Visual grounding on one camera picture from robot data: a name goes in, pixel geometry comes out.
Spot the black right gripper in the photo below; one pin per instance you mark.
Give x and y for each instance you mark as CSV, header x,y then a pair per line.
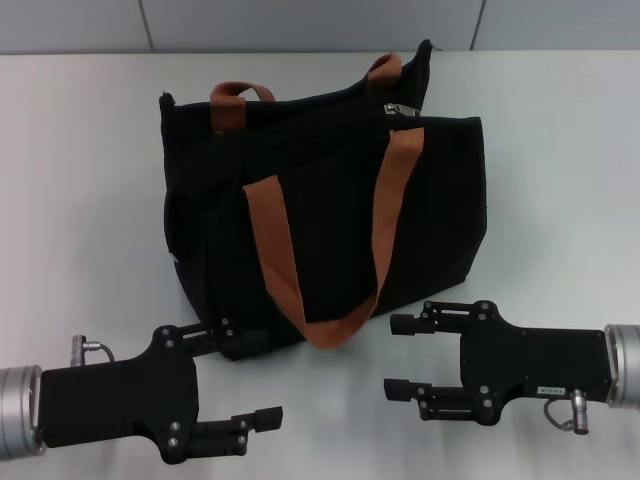
x,y
530,362

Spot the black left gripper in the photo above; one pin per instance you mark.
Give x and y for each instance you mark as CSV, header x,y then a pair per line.
x,y
120,400

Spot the silver zipper pull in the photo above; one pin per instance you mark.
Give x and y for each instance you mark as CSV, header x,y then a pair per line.
x,y
400,110

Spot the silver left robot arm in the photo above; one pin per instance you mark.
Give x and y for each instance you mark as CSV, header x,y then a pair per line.
x,y
17,410

